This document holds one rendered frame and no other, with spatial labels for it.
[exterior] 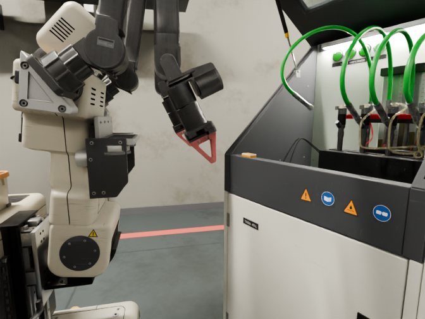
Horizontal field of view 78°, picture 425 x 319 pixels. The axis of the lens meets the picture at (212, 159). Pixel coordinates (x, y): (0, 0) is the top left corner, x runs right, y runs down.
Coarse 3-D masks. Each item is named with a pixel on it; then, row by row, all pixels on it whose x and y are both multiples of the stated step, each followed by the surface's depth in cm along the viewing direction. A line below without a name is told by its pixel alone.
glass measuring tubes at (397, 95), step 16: (416, 64) 95; (384, 80) 104; (400, 80) 101; (416, 80) 96; (384, 96) 105; (400, 96) 102; (416, 96) 96; (400, 128) 101; (416, 128) 99; (400, 144) 102; (416, 144) 99
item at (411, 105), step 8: (424, 32) 68; (416, 48) 65; (408, 64) 65; (408, 72) 64; (408, 80) 65; (408, 88) 65; (408, 96) 66; (408, 104) 68; (416, 112) 69; (416, 120) 71
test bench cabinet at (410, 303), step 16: (224, 208) 114; (224, 224) 115; (224, 240) 116; (224, 256) 117; (224, 272) 118; (416, 272) 57; (224, 288) 119; (416, 288) 57; (224, 304) 121; (416, 304) 58
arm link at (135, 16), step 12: (132, 0) 93; (144, 0) 94; (132, 12) 94; (144, 12) 97; (132, 24) 95; (132, 36) 95; (132, 48) 96; (132, 60) 96; (132, 72) 95; (120, 84) 94; (132, 84) 95
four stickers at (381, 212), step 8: (304, 192) 79; (328, 192) 72; (304, 200) 79; (328, 200) 73; (344, 200) 69; (352, 200) 67; (344, 208) 69; (352, 208) 67; (376, 208) 63; (384, 208) 61; (392, 208) 60; (376, 216) 63; (384, 216) 61
